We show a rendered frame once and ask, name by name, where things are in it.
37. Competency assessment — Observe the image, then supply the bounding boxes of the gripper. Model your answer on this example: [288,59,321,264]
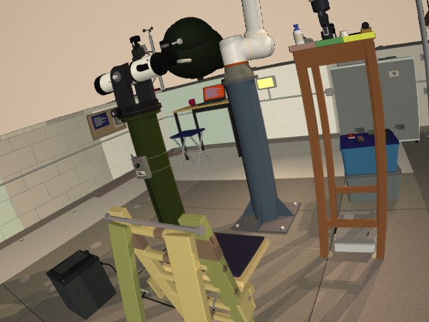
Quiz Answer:
[309,0,337,40]

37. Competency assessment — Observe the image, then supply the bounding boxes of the green mat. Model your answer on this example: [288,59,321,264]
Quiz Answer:
[314,36,345,49]

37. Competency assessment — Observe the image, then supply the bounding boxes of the white bottle blue cap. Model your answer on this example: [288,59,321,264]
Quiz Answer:
[292,23,305,46]

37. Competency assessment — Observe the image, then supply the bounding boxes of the pink mat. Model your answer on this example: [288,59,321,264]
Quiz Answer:
[289,41,317,53]

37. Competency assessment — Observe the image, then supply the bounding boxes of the yellow mat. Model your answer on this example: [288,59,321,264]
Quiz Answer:
[341,30,376,44]

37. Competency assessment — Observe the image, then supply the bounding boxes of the grey weather mast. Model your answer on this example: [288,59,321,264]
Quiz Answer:
[141,27,166,91]

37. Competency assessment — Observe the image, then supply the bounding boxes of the grey pole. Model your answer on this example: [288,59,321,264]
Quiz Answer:
[414,0,429,65]

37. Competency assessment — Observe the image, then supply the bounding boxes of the grey metal cabinet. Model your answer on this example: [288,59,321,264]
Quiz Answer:
[329,56,420,143]

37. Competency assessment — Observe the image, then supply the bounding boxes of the tall brown wooden table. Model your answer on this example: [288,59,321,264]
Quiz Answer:
[289,32,387,261]

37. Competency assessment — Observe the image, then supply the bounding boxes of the orange-screen laptop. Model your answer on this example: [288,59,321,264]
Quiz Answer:
[202,84,227,103]

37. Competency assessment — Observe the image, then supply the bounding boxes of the blue storage box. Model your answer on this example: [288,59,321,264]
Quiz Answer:
[339,129,400,176]

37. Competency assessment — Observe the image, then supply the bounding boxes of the black-legged wooden desk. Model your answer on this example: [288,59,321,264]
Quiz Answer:
[172,99,243,158]

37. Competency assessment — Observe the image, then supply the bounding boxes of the grey storage bin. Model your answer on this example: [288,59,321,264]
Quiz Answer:
[344,166,403,203]

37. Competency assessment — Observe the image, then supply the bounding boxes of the blue folding stool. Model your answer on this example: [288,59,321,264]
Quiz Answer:
[169,127,212,173]

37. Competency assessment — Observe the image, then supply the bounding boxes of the light grey floor tray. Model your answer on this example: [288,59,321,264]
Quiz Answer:
[333,210,377,254]

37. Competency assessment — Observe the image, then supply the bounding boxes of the dark green pier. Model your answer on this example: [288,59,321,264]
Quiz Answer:
[120,109,187,225]

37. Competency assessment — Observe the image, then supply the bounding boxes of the grey control box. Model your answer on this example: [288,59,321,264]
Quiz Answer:
[130,154,150,180]

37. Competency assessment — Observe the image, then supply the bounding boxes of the brown notice board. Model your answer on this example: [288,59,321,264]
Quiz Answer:
[86,111,127,141]

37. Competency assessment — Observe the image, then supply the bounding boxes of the yellow wooden observing chair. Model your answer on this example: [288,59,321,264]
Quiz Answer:
[104,205,271,322]

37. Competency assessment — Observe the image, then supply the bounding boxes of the black power box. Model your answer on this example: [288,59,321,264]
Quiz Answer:
[46,249,117,320]

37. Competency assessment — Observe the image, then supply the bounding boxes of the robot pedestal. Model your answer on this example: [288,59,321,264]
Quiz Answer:
[221,62,302,234]

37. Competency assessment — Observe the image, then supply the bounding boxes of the black fork mount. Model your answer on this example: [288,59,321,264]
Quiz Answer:
[110,62,163,119]

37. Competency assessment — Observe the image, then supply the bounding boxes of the black cable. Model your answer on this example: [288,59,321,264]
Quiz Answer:
[101,262,176,307]

